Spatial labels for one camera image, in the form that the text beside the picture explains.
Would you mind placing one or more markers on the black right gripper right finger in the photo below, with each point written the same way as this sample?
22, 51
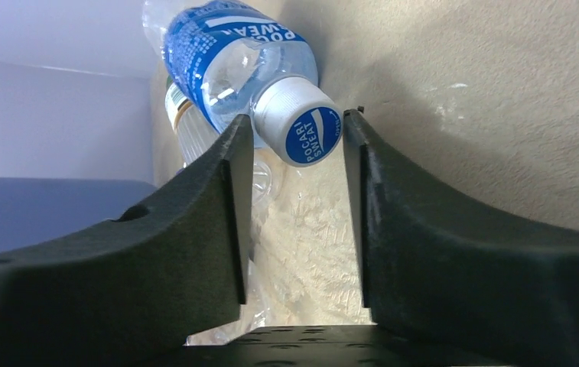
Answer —
439, 266

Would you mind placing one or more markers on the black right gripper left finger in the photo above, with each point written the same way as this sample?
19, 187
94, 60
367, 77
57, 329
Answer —
127, 290

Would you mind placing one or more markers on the green cap clear bottle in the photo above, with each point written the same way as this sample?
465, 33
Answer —
196, 135

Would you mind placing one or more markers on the blue label bottle back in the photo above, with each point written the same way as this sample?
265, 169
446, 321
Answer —
230, 59

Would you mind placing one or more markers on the blue plastic bin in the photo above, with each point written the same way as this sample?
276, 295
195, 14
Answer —
35, 210

